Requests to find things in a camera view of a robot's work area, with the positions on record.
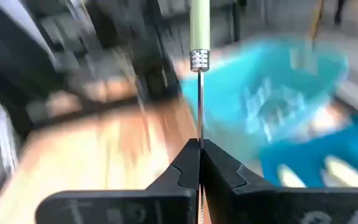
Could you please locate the yellow power cable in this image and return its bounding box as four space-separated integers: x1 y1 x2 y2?
308 0 326 50

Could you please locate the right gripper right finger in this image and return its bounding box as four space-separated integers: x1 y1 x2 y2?
203 139 358 224

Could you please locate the cream-handled silverware piece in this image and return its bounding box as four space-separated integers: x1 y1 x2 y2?
323 155 358 189
277 163 307 189

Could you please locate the silver aluminium extrusion bar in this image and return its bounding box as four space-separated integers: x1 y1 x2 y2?
0 99 21 177

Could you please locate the blue plastic tray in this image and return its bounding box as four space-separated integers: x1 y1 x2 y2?
259 114 358 189

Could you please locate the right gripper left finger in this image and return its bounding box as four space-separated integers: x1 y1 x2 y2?
35 138 201 224

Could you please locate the black aluminium table frame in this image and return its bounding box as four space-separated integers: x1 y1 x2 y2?
0 0 183 147

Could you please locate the green plastic bin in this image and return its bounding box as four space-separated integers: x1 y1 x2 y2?
180 36 350 162

